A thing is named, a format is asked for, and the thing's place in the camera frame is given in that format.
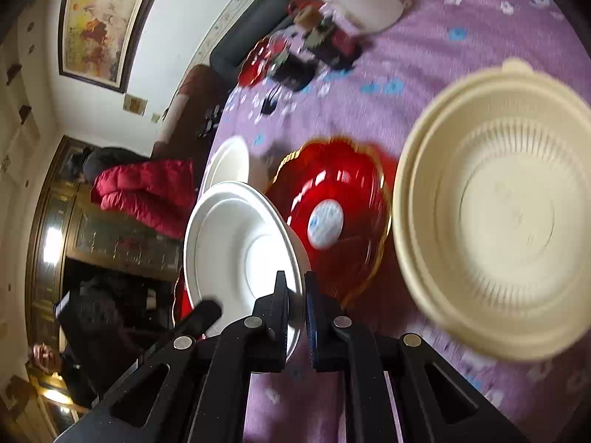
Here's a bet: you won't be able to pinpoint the purple floral tablecloth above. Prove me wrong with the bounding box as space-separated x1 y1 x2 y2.
203 0 591 443

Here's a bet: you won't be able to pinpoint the cream plastic bowl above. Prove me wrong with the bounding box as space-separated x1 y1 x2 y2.
392 58 591 363

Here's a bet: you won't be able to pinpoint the framed horse painting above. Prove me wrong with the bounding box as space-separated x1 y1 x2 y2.
59 0 175 94

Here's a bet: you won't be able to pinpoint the white bowl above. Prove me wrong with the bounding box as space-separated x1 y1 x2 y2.
184 181 311 363

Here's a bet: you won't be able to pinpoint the dark boxy device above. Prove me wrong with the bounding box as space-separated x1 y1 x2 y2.
302 14 361 68

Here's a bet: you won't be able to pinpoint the black leather sofa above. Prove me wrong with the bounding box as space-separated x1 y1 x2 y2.
210 0 324 86

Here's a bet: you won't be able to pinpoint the red gold-rimmed plate with sticker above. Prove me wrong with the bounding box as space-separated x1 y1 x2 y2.
265 137 398 308

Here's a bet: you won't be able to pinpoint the red bag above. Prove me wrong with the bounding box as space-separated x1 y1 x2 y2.
287 0 325 20

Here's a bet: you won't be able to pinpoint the brown sofa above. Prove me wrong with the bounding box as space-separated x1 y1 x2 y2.
152 65 232 158

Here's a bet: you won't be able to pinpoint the small red plate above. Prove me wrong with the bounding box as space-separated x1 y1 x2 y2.
238 37 287 87

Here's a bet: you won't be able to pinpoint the small white plate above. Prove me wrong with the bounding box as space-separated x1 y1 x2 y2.
198 136 250 195

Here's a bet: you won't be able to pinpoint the black items on sofa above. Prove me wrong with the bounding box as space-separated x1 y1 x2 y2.
201 105 223 138

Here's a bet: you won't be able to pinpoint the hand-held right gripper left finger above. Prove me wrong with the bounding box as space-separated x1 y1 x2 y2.
55 270 290 443

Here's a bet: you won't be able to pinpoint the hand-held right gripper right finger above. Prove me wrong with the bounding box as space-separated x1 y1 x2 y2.
304 272 527 443

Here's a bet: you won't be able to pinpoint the large red plate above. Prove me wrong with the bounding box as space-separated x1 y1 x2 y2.
172 270 197 328

